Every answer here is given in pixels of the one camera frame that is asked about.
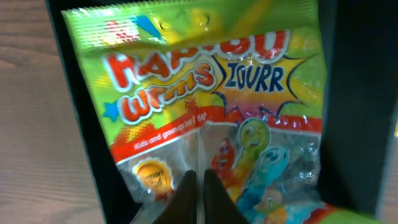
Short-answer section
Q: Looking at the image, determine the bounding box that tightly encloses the green Haribo worms bag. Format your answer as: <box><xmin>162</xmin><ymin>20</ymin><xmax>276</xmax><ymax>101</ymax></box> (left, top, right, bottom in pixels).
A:
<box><xmin>62</xmin><ymin>0</ymin><xmax>373</xmax><ymax>223</ymax></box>

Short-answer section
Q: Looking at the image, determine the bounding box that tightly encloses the black cardboard box with lid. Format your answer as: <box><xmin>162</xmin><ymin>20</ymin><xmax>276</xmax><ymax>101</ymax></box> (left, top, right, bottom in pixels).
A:
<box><xmin>47</xmin><ymin>1</ymin><xmax>397</xmax><ymax>223</ymax></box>

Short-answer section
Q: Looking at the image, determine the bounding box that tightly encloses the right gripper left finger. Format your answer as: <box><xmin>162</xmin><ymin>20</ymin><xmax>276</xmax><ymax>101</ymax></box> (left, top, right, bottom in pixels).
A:
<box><xmin>152</xmin><ymin>170</ymin><xmax>197</xmax><ymax>224</ymax></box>

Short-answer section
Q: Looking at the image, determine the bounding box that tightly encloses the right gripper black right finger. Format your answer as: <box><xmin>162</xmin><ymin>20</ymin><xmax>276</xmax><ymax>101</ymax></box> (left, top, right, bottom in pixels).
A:
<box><xmin>203</xmin><ymin>169</ymin><xmax>249</xmax><ymax>224</ymax></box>

